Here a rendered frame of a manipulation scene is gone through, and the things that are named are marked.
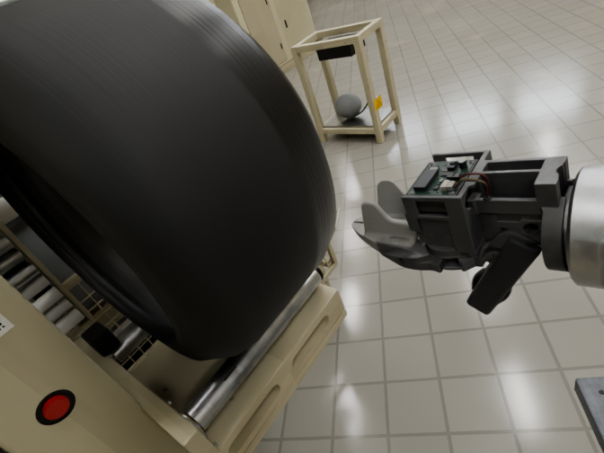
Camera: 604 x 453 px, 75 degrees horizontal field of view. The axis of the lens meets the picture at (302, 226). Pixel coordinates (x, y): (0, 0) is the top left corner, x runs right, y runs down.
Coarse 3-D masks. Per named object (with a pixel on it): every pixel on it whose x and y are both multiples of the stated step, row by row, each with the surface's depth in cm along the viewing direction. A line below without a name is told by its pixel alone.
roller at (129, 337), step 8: (128, 328) 81; (136, 328) 81; (120, 336) 79; (128, 336) 79; (136, 336) 80; (144, 336) 81; (120, 344) 78; (128, 344) 79; (136, 344) 80; (112, 352) 77; (120, 352) 78; (128, 352) 79; (120, 360) 78
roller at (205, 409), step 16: (320, 272) 77; (304, 288) 74; (288, 304) 72; (288, 320) 71; (272, 336) 69; (256, 352) 67; (224, 368) 65; (240, 368) 65; (208, 384) 63; (224, 384) 63; (240, 384) 65; (192, 400) 62; (208, 400) 61; (224, 400) 62; (192, 416) 60; (208, 416) 60
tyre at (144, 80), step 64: (64, 0) 43; (128, 0) 43; (192, 0) 46; (0, 64) 37; (64, 64) 37; (128, 64) 39; (192, 64) 42; (256, 64) 46; (0, 128) 39; (64, 128) 36; (128, 128) 37; (192, 128) 40; (256, 128) 44; (0, 192) 65; (64, 192) 40; (128, 192) 37; (192, 192) 39; (256, 192) 44; (320, 192) 52; (64, 256) 74; (128, 256) 42; (192, 256) 40; (256, 256) 45; (320, 256) 61; (192, 320) 46; (256, 320) 50
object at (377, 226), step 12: (372, 204) 39; (372, 216) 40; (384, 216) 39; (360, 228) 44; (372, 228) 41; (384, 228) 40; (396, 228) 39; (408, 228) 37; (372, 240) 41; (384, 240) 40; (396, 240) 39; (408, 240) 38
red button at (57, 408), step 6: (54, 396) 50; (60, 396) 51; (66, 396) 51; (48, 402) 50; (54, 402) 50; (60, 402) 51; (66, 402) 51; (42, 408) 50; (48, 408) 50; (54, 408) 50; (60, 408) 51; (66, 408) 51; (48, 414) 50; (54, 414) 50; (60, 414) 51
